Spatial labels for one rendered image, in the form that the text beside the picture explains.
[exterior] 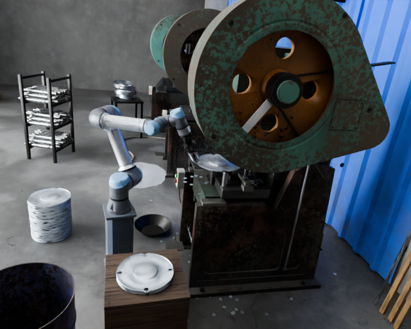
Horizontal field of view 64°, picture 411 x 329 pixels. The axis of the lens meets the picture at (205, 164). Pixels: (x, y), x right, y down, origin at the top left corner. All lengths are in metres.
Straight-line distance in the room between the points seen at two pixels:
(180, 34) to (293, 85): 1.88
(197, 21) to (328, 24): 1.80
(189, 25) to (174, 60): 0.33
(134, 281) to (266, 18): 1.35
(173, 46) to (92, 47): 5.45
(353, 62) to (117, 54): 7.22
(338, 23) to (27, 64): 7.86
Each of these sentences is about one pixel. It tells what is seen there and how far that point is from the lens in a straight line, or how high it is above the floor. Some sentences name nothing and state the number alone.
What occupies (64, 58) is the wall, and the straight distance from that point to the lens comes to 8.65.
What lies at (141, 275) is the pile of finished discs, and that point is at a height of 0.38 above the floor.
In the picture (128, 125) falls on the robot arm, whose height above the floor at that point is 1.02.
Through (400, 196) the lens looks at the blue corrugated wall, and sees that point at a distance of 2.57.
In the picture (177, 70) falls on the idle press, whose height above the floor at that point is 1.18.
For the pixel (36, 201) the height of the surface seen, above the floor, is 0.31.
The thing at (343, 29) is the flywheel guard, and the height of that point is 1.60.
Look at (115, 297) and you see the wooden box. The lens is 1.70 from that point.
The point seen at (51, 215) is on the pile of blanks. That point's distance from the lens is 2.61.
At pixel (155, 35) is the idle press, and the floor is 1.44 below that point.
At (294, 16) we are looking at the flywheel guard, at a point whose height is 1.63.
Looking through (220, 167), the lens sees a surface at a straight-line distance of 2.01.
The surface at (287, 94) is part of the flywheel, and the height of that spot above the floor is 1.32.
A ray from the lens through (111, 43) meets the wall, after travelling 8.49.
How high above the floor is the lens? 1.53
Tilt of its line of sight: 22 degrees down
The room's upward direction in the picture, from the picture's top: 6 degrees clockwise
